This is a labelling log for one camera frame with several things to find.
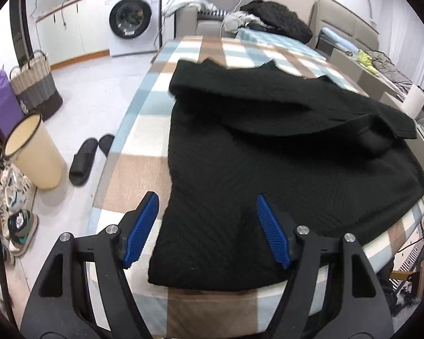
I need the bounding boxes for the plaid bed cover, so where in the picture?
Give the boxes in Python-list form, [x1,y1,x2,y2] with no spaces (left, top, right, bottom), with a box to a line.
[92,36,424,338]

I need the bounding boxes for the cream waste bin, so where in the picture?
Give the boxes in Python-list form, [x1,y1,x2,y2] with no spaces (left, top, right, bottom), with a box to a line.
[4,112,66,190]

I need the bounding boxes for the grey clothes pile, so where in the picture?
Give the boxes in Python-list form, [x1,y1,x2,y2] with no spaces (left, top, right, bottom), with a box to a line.
[365,50,413,94]

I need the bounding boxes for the black quilted jacket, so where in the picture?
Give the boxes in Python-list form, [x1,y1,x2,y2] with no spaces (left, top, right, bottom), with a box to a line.
[240,0,313,44]

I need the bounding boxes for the yellow green toy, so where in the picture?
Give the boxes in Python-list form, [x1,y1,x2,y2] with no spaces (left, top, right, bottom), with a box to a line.
[356,50,378,77]

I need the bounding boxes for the grey nightstand cabinet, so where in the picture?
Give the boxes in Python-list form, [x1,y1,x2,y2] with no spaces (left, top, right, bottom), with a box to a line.
[329,48,401,105]

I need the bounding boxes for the white kitchen cabinet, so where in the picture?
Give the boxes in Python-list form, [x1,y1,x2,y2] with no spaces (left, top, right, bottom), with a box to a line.
[36,0,109,68]

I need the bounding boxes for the purple bag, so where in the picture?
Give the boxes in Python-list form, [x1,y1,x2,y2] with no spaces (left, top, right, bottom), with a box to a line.
[0,69,23,142]

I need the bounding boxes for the black slipper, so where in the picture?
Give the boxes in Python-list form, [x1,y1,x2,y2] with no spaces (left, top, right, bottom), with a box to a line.
[69,138,99,187]
[98,134,115,157]

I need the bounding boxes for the left black slipper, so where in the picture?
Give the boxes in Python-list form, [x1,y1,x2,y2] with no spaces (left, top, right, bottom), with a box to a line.
[69,138,99,187]

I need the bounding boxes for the white washing machine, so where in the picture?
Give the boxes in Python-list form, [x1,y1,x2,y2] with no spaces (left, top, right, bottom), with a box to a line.
[104,0,161,57]

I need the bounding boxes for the woven laundry basket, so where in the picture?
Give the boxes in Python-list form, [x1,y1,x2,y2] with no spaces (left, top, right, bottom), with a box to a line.
[9,50,63,121]

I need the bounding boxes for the grey sofa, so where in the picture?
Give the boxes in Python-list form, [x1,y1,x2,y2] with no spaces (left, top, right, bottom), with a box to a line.
[174,0,255,39]

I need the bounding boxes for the white paper towel roll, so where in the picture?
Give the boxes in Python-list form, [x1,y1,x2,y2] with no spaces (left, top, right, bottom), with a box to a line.
[401,84,424,119]

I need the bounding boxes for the black knit sweater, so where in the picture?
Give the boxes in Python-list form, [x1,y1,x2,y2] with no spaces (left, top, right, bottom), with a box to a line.
[148,59,424,292]

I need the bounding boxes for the sneaker with teal sole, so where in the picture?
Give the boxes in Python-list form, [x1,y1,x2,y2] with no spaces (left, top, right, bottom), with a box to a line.
[7,209,39,256]

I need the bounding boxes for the right black slipper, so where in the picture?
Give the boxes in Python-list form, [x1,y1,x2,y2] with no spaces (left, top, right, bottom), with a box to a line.
[98,134,115,157]

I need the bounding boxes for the white sneaker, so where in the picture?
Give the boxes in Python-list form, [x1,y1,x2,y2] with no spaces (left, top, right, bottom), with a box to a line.
[0,164,36,217]

